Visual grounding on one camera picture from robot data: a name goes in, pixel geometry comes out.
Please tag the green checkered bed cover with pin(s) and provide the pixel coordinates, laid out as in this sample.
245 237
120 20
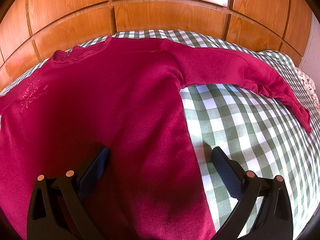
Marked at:
257 131

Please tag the red long-sleeve shirt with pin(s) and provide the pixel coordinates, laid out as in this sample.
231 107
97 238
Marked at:
123 94

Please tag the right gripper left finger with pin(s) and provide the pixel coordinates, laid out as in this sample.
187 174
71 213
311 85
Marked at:
56 209

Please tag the floral bedspread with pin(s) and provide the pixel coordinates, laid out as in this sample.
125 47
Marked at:
310 88

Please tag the wooden wardrobe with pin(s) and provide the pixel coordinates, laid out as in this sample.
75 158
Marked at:
31 30

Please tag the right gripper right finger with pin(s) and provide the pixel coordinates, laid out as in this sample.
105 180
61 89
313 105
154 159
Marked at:
274 219

